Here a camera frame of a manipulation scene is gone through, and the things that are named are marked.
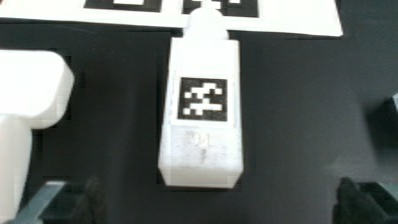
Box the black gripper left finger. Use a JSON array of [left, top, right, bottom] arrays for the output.
[[17, 177, 107, 224]]

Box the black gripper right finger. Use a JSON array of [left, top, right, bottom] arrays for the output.
[[335, 178, 398, 224]]

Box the white chair leg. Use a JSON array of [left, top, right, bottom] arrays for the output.
[[159, 7, 244, 188], [390, 93, 398, 114]]

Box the white chair back frame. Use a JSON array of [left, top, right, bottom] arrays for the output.
[[0, 49, 75, 224]]

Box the white marker base plate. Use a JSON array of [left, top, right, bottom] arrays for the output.
[[0, 0, 344, 37]]

